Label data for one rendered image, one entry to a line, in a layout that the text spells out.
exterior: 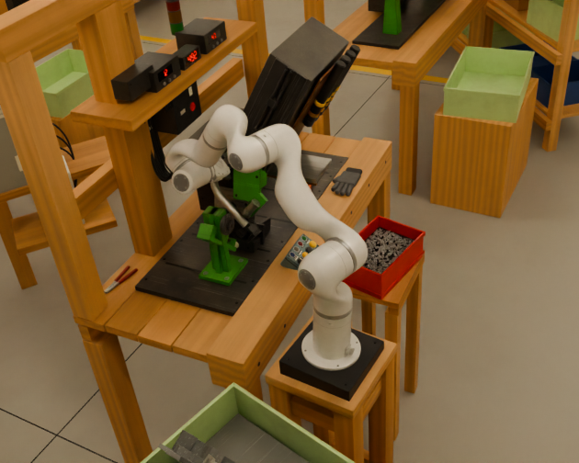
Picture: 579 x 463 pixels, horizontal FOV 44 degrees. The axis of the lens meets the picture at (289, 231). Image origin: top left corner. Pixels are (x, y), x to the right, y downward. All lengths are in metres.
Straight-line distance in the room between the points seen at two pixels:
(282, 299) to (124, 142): 0.78
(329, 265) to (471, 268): 2.14
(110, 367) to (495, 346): 1.85
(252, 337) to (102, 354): 0.62
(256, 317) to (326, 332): 0.35
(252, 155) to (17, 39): 0.72
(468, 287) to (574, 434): 1.00
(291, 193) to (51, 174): 0.75
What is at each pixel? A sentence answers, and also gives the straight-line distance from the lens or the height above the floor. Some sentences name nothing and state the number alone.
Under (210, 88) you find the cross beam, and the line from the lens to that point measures 3.18.
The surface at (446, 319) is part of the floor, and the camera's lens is 3.75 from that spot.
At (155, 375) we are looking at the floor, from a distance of 3.61.
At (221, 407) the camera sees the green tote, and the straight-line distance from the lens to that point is 2.19.
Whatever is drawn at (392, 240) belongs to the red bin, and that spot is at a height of 0.89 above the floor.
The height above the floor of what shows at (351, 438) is 0.71.
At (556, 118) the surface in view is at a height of 0.25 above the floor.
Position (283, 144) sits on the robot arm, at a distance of 2.08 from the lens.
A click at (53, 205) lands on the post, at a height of 1.38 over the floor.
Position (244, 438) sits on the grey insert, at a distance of 2.20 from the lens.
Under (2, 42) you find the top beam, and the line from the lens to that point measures 2.12.
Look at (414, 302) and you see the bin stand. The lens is 3.00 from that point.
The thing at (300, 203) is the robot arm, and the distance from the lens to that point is 2.04.
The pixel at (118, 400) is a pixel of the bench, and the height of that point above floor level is 0.46.
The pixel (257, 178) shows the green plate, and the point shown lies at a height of 1.17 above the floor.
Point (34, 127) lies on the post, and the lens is 2.23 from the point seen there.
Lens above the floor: 2.57
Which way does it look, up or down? 36 degrees down
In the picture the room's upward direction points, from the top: 5 degrees counter-clockwise
